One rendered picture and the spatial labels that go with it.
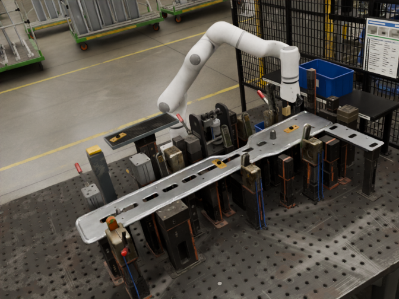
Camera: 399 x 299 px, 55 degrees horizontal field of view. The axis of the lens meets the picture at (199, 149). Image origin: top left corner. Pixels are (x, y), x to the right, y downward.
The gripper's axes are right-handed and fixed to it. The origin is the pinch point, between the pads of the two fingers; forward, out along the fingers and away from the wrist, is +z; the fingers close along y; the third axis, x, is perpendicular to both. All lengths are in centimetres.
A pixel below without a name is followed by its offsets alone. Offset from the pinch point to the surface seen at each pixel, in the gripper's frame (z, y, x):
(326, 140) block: 14.3, 18.7, 5.6
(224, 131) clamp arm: 4.5, -12.6, -33.7
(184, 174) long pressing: 12, -4, -64
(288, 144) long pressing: 12.3, 10.4, -11.6
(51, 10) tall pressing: 60, -960, 66
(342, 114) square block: 8.6, 12.9, 23.3
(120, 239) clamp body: 6, 23, -106
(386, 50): -17, 13, 54
